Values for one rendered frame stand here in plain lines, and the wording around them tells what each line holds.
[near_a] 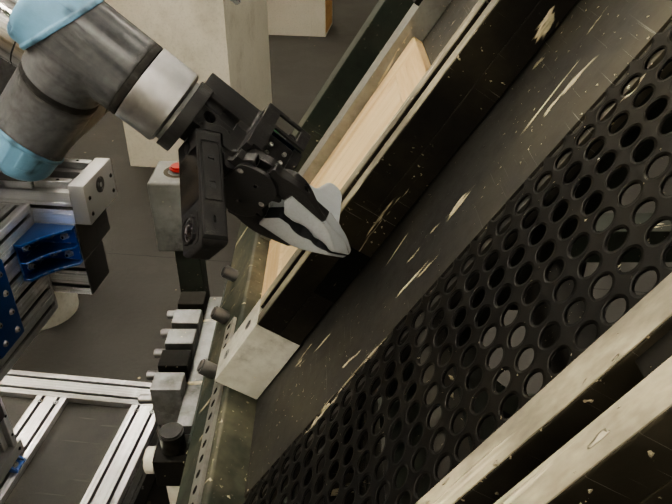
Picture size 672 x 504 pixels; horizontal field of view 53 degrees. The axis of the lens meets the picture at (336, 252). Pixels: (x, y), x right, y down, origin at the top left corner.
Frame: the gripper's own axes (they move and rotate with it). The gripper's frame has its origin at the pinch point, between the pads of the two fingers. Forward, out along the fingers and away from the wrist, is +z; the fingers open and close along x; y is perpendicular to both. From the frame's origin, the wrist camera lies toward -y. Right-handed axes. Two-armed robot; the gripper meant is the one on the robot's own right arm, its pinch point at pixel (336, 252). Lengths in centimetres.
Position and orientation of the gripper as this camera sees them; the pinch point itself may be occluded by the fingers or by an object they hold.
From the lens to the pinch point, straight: 67.9
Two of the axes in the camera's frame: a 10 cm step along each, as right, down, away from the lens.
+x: -5.9, 3.8, 7.2
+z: 7.6, 5.7, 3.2
